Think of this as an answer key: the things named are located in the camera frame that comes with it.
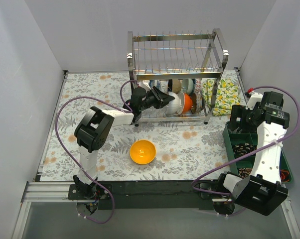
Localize white bowl of stack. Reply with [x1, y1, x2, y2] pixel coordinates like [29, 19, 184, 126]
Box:
[165, 92, 181, 115]

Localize blue white floral bowl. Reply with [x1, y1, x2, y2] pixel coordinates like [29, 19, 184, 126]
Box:
[148, 80, 161, 91]

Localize black glossy bowl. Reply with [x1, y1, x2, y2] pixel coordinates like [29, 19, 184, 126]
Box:
[167, 79, 181, 94]

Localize orange white bowl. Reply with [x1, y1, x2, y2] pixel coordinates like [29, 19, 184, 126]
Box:
[177, 93, 192, 115]

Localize celadon green bowl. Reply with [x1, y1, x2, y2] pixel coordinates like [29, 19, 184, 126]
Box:
[180, 79, 195, 95]

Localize beige top bowl of stack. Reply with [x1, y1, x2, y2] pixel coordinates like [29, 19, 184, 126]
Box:
[190, 93, 204, 114]

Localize blue patterned bowl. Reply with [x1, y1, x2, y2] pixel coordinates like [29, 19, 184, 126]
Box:
[193, 79, 202, 94]

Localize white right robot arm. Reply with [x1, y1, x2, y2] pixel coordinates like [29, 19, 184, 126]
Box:
[216, 91, 290, 216]

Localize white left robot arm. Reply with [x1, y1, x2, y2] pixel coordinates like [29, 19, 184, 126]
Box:
[73, 87, 175, 199]

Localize stainless steel dish rack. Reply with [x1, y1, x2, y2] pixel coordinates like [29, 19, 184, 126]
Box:
[127, 28, 229, 124]

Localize lemon print folded cloth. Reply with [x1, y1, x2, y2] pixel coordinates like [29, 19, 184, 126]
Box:
[202, 78, 240, 116]

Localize grey item in tray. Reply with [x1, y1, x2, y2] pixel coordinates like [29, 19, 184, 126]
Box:
[227, 127, 242, 134]

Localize green compartment tray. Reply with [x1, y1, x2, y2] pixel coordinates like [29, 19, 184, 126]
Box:
[222, 122, 293, 183]

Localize black floral rolled tie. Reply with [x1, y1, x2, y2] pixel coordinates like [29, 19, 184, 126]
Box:
[233, 143, 255, 157]

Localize yellow bottom bowl of stack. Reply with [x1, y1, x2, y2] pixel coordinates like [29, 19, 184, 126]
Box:
[130, 140, 156, 165]

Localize floral patterned table mat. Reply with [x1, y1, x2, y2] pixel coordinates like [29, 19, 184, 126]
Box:
[40, 72, 229, 182]

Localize black pink rolled tie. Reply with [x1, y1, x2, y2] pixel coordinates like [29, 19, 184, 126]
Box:
[238, 168, 252, 178]

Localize black orange rolled tie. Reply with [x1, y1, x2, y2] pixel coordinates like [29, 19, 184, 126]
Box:
[280, 170, 291, 183]

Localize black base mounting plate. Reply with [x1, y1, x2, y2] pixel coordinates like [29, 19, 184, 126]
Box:
[35, 178, 245, 210]

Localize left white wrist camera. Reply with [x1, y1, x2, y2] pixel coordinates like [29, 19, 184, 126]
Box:
[138, 80, 151, 91]

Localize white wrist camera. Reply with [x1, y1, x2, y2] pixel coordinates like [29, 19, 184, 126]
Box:
[245, 88, 263, 110]
[138, 80, 151, 91]

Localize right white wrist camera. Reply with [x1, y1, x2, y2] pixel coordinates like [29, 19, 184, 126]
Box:
[245, 88, 263, 110]

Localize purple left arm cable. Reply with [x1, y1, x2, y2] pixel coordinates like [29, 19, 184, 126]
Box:
[54, 79, 141, 224]

